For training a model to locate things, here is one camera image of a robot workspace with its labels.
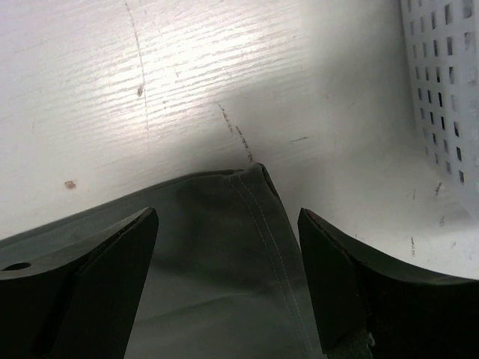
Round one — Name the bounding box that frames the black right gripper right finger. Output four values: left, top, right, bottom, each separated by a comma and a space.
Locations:
298, 209, 478, 358

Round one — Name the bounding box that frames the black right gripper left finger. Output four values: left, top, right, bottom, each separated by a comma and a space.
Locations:
1, 208, 159, 358

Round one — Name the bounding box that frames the dark grey t-shirt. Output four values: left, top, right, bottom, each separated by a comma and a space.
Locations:
1, 164, 322, 358

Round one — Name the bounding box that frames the white plastic mesh basket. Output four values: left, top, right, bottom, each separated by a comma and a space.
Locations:
400, 0, 478, 217

